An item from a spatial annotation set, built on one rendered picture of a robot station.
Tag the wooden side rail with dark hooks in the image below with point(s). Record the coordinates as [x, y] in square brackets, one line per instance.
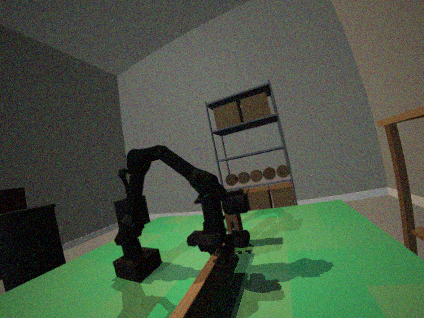
[197, 301]

